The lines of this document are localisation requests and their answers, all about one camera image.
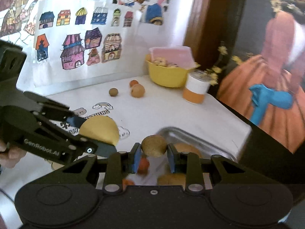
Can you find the yellow lemon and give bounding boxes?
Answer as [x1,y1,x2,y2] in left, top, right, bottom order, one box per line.
[79,115,119,146]

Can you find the person's left hand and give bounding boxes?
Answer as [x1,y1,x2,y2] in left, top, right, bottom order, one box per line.
[0,140,26,169]

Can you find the brown round fruit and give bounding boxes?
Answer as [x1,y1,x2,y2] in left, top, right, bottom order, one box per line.
[174,143,202,158]

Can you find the small orange mandarin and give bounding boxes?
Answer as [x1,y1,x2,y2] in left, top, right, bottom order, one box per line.
[123,178,135,190]

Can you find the yellow spotted mango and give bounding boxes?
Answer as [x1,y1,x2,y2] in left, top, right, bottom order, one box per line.
[157,173,186,189]

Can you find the red cherry tomato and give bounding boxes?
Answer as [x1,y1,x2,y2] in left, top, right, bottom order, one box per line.
[137,157,150,175]

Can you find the silver metal tray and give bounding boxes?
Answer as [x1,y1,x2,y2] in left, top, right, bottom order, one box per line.
[133,127,238,187]

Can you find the small orange fruit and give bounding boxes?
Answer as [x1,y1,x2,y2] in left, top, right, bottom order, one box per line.
[129,80,138,88]

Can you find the white orange cup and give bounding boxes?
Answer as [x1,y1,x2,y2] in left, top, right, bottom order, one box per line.
[182,69,211,104]

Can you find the yellow bowl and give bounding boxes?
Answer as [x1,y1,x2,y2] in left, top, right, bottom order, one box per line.
[145,54,199,88]

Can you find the colourful houses drawing sheet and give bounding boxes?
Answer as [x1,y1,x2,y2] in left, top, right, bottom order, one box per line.
[33,0,142,87]

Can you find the cookies in bowl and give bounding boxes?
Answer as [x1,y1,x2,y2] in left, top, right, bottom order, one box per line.
[153,57,178,68]

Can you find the pink paper packet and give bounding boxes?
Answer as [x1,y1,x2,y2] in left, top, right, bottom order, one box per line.
[149,46,196,69]

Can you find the lady in orange dress poster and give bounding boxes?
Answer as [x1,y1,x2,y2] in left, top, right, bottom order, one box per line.
[217,0,304,152]

